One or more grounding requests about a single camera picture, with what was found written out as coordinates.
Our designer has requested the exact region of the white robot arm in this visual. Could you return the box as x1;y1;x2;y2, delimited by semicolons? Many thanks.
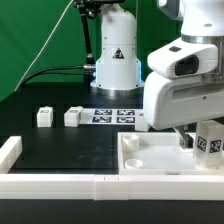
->
91;0;224;145

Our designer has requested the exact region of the white square tabletop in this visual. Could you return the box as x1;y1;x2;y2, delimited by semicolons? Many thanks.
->
117;132;224;176

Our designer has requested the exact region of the white cable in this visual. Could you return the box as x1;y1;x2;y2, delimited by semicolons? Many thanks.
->
13;0;75;93

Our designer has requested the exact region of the white u-shaped obstacle fence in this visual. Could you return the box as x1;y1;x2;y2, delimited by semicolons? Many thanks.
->
0;136;224;200

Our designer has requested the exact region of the black cable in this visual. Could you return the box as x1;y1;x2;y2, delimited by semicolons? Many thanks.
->
20;65;98;88

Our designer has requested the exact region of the apriltag marker sheet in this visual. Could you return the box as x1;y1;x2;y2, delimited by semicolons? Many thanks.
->
80;108;142;125

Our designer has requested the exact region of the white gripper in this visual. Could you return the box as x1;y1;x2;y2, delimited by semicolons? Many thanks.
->
143;72;224;150

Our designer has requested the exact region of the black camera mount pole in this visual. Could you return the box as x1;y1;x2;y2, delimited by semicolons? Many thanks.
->
73;0;125;64

